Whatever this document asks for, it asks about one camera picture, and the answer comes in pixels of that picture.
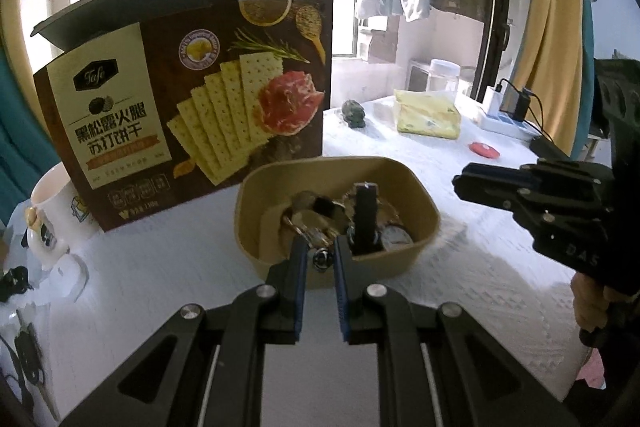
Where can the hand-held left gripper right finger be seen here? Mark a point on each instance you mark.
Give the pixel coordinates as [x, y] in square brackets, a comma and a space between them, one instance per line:
[341, 289]

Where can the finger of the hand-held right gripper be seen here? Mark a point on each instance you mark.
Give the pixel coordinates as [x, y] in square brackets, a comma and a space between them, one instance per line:
[500, 174]
[495, 197]

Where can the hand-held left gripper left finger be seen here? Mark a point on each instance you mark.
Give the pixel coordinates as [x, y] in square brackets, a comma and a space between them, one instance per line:
[299, 289]

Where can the beige paper bowl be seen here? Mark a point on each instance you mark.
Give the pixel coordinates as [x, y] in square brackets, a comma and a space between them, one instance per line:
[255, 217]

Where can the person's right hand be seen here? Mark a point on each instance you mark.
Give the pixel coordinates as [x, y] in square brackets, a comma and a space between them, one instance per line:
[590, 307]

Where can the red round disc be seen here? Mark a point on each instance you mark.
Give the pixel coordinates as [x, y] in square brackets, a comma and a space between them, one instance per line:
[484, 149]

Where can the white power strip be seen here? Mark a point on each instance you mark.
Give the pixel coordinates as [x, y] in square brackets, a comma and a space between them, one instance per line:
[500, 126]

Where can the black power bank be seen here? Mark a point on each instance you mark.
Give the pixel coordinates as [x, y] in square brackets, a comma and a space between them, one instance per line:
[549, 148]

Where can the black charger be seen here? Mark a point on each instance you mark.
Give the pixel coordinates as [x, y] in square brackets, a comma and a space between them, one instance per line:
[515, 106]

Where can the white charger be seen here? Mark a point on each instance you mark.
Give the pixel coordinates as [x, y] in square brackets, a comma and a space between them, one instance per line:
[492, 102]

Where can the yellow packet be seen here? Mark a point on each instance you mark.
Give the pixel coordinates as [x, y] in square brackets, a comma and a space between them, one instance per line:
[427, 117]

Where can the clear plastic jar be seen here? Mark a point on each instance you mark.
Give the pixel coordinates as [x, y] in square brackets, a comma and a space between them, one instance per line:
[443, 77]

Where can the white textured tablecloth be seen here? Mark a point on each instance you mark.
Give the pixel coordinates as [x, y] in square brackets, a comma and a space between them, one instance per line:
[175, 277]

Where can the yellow curtain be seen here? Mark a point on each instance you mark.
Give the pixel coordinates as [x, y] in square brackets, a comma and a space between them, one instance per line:
[550, 47]

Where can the grey stone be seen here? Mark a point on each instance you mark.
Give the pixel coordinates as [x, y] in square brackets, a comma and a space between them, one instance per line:
[353, 114]

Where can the white earbud case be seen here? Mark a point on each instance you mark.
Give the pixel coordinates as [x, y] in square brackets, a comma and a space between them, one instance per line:
[72, 279]

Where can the brown cracker box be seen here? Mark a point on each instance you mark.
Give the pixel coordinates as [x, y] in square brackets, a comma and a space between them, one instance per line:
[150, 117]

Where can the white cartoon mug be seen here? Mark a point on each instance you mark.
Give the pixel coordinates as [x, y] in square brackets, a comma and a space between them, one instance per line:
[55, 207]

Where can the black plastic frame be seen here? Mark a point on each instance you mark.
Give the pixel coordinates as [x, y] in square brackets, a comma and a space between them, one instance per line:
[30, 352]

